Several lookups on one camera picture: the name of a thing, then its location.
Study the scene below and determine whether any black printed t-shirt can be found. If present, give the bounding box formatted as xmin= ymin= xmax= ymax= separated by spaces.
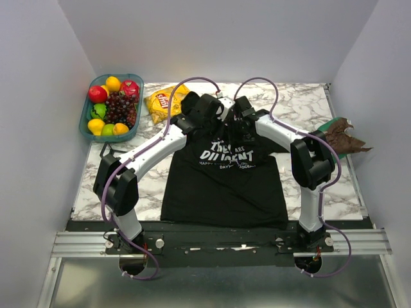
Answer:
xmin=160 ymin=121 xmax=288 ymax=229

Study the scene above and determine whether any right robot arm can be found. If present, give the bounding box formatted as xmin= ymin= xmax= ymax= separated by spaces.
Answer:
xmin=234 ymin=96 xmax=335 ymax=252

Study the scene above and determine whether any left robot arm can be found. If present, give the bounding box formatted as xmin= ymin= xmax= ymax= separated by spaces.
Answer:
xmin=93 ymin=94 xmax=234 ymax=253

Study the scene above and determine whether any black brooch stand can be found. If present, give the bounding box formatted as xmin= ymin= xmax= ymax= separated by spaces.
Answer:
xmin=99 ymin=142 xmax=115 ymax=158

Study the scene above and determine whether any yellow chips bag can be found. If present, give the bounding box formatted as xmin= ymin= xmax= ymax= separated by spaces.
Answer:
xmin=144 ymin=85 xmax=190 ymax=124

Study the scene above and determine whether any red dragon fruit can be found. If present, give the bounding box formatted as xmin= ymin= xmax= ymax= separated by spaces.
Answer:
xmin=119 ymin=80 xmax=140 ymax=97

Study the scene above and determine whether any purple grapes bunch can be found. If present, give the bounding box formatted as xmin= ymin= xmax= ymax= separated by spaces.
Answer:
xmin=104 ymin=92 xmax=139 ymax=129

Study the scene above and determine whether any orange fruit bottom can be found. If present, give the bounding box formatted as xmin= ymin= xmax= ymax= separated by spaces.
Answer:
xmin=112 ymin=123 xmax=129 ymax=135

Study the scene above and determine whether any orange fruit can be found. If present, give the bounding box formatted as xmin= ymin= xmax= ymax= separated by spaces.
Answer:
xmin=105 ymin=76 xmax=121 ymax=92
xmin=112 ymin=123 xmax=129 ymax=135

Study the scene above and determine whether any green lime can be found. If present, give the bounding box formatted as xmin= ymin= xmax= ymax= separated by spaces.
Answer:
xmin=101 ymin=124 xmax=115 ymax=136

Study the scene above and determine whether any orange fruit top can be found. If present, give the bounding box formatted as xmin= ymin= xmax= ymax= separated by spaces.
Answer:
xmin=105 ymin=76 xmax=121 ymax=92

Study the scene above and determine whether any green watermelon toy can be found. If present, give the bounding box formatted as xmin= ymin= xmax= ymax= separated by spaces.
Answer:
xmin=90 ymin=103 xmax=107 ymax=121

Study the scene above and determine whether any red apple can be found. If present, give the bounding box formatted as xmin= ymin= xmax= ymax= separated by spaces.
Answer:
xmin=87 ymin=85 xmax=108 ymax=104

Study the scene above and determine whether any teal plastic fruit basket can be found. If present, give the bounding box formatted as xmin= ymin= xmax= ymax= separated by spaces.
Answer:
xmin=79 ymin=74 xmax=144 ymax=143

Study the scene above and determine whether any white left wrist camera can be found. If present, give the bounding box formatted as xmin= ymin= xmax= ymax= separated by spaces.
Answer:
xmin=216 ymin=96 xmax=234 ymax=121

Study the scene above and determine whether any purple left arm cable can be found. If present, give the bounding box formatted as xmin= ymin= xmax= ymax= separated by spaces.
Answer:
xmin=101 ymin=76 xmax=222 ymax=280

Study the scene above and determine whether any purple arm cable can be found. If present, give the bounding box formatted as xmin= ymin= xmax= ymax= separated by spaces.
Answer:
xmin=101 ymin=76 xmax=222 ymax=280
xmin=233 ymin=76 xmax=353 ymax=278

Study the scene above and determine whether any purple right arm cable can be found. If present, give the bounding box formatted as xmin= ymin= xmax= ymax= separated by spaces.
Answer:
xmin=233 ymin=76 xmax=353 ymax=278

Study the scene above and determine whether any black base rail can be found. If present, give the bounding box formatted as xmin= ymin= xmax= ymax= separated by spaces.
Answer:
xmin=64 ymin=221 xmax=373 ymax=268

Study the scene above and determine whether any aluminium frame rail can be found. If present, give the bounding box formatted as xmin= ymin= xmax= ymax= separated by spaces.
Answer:
xmin=51 ymin=229 xmax=392 ymax=258

